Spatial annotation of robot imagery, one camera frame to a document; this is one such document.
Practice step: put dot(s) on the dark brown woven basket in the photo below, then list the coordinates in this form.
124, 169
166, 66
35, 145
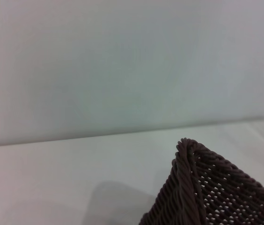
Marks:
216, 192

